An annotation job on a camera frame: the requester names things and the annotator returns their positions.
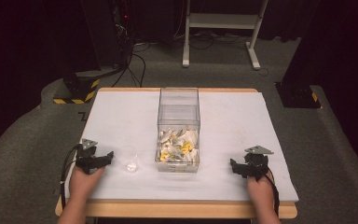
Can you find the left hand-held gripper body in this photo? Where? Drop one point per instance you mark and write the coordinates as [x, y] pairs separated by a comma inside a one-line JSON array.
[[87, 157]]

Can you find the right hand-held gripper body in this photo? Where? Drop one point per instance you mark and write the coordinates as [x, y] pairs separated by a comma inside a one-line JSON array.
[[256, 161]]

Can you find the clear plastic cup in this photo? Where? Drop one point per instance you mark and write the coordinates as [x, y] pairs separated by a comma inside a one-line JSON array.
[[130, 160]]

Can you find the pile of white yellow packets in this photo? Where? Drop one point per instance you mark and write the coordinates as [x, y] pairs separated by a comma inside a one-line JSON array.
[[177, 146]]

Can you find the clear plastic box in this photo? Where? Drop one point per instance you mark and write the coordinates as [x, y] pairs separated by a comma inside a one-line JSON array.
[[178, 112]]

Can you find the person's left hand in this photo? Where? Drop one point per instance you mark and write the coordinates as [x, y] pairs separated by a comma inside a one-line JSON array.
[[84, 183]]

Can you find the person's right hand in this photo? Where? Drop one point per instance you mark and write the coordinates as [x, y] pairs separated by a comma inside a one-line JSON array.
[[259, 189]]

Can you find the white foam mat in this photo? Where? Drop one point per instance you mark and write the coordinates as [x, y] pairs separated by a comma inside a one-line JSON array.
[[230, 130]]

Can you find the black stand yellow striped base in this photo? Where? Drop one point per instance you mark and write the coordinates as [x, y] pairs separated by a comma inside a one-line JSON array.
[[79, 87]]

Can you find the wooden table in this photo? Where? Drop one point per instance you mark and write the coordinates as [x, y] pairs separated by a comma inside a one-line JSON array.
[[174, 210]]

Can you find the black computer tower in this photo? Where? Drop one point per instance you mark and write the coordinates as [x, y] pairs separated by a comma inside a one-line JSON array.
[[105, 31]]

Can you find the white metal stand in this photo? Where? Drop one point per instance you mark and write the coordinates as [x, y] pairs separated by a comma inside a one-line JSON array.
[[220, 21]]

